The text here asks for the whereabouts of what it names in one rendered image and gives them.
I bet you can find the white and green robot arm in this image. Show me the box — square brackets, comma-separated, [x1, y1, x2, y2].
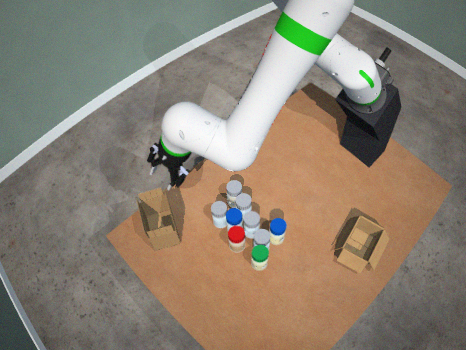
[158, 0, 394, 171]

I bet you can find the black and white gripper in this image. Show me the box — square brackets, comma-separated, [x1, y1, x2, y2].
[147, 143, 190, 190]

